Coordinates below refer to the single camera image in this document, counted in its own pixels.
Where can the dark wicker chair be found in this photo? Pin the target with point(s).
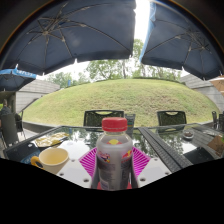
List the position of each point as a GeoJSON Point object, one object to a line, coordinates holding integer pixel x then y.
{"type": "Point", "coordinates": [9, 128]}

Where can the person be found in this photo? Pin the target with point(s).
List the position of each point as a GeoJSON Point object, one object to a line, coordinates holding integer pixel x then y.
{"type": "Point", "coordinates": [5, 111]}

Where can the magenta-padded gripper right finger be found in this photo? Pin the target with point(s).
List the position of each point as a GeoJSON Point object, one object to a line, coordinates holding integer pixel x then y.
{"type": "Point", "coordinates": [155, 170]}

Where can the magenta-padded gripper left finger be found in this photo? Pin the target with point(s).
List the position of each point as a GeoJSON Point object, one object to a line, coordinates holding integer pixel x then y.
{"type": "Point", "coordinates": [73, 171]}

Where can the yellow snack packet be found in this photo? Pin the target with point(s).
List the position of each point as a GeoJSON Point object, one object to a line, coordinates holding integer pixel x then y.
{"type": "Point", "coordinates": [51, 140]}

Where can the grey wooden building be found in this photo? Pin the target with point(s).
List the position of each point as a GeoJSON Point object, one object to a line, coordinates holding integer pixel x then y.
{"type": "Point", "coordinates": [36, 95]}
{"type": "Point", "coordinates": [206, 90]}

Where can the clear red-capped drink bottle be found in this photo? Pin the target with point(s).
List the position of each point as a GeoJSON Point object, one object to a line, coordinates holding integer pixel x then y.
{"type": "Point", "coordinates": [114, 156]}

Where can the large navy patio umbrella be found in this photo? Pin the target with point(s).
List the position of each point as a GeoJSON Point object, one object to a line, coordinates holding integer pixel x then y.
{"type": "Point", "coordinates": [73, 33]}

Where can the navy umbrella with blue rim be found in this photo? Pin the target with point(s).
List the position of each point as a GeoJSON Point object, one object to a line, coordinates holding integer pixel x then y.
{"type": "Point", "coordinates": [13, 80]}

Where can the navy umbrella with light-blue flap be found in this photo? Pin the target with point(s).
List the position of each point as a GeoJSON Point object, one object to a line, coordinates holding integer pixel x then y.
{"type": "Point", "coordinates": [186, 40]}

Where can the black mesh-back chair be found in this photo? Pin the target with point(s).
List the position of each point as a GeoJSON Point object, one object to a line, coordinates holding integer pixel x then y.
{"type": "Point", "coordinates": [171, 119]}
{"type": "Point", "coordinates": [95, 118]}

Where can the black slatted chair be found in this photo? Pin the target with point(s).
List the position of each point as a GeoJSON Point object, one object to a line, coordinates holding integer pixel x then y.
{"type": "Point", "coordinates": [218, 120]}

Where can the small round ashtray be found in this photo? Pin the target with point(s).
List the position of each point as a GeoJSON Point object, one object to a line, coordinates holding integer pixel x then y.
{"type": "Point", "coordinates": [188, 134]}

